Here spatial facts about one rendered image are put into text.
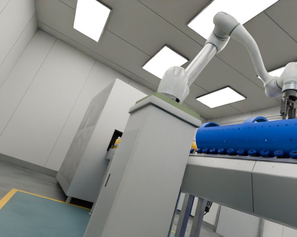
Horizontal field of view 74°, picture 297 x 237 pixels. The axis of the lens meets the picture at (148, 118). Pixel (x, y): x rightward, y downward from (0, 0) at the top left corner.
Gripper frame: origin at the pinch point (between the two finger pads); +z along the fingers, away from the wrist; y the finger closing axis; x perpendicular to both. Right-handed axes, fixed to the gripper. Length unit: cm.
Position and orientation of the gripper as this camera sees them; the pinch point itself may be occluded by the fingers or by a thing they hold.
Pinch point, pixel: (286, 124)
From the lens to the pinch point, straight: 136.7
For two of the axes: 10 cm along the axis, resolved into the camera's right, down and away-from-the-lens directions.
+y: 8.1, 4.2, 4.1
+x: -4.9, 1.1, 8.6
